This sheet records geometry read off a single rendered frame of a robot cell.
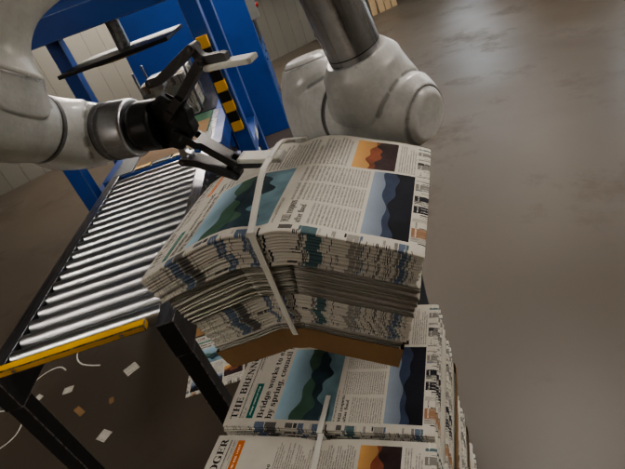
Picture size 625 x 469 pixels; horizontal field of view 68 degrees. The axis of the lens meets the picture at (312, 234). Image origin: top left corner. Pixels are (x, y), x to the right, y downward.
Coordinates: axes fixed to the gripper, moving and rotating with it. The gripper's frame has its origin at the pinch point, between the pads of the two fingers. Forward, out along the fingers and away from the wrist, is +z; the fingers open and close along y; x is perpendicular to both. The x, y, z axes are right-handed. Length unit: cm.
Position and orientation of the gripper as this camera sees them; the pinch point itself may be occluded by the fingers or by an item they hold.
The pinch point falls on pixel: (261, 108)
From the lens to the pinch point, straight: 67.2
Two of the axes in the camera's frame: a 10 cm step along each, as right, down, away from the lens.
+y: 2.3, 8.0, 5.5
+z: 9.5, -0.6, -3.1
